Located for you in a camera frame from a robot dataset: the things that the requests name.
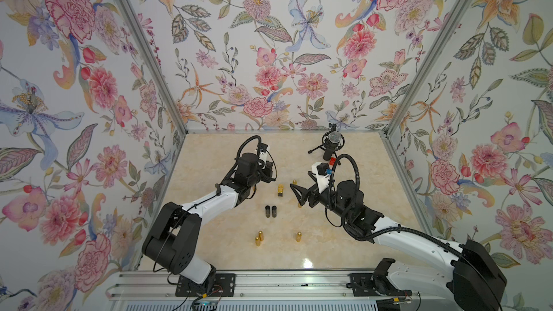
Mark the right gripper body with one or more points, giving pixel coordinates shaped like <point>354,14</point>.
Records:
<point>327,201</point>

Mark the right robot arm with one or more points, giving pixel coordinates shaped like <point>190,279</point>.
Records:
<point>464,273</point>

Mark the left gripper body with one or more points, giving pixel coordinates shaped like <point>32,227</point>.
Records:
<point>263,173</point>

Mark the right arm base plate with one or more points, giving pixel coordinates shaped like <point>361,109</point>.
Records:
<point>365,285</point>

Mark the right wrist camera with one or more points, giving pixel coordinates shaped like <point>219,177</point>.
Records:
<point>322,172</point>

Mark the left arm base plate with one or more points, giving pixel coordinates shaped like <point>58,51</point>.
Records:
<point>216,285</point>

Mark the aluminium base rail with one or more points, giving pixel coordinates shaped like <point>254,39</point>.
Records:
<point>265,290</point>

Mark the black microphone on tripod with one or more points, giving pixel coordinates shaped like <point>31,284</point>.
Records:
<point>331,142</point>

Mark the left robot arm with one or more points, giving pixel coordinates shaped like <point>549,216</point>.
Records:
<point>172,241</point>

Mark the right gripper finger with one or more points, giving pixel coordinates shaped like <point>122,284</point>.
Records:
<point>304,199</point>
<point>301,193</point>

